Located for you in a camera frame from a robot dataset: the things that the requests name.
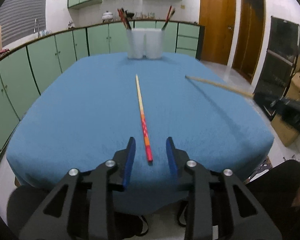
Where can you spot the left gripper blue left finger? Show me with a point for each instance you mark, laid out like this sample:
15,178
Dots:
124,160

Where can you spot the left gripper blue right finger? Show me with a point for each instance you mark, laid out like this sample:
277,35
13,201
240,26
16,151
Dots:
177,159

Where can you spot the red-handled wooden chopstick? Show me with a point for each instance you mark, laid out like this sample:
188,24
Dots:
148,150

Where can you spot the light wooden chopstick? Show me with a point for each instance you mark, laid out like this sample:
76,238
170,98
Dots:
222,86

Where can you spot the green lower kitchen cabinets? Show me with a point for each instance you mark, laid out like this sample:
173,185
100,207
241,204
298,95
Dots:
65,55

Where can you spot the cardboard box on floor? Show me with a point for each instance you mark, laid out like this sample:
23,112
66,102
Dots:
286,133

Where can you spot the black glass cabinet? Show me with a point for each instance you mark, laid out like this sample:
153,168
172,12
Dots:
282,58

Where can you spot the patterned floor mat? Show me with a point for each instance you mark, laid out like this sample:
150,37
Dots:
264,166

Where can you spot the blue table cloth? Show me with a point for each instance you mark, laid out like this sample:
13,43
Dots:
236,137

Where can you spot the open wooden doorway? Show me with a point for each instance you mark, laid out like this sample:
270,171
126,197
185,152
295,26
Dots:
250,37

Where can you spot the white double utensil holder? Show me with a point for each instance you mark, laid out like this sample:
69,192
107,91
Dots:
145,42

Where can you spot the wooden closed door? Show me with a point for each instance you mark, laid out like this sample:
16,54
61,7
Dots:
218,18

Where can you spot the brown chopstick in left cup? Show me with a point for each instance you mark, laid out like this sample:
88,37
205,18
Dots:
124,18

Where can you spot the black wok on stove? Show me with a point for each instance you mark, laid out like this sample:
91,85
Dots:
130,15

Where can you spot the white pot on stove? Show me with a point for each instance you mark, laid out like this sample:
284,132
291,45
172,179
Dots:
107,16

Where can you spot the dark chopstick in right cup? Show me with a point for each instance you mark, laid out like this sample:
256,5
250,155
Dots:
170,13

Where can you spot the sink faucet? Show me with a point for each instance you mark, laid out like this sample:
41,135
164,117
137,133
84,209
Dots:
36,27

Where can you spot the grey window shutter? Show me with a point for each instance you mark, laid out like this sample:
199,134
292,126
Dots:
17,18

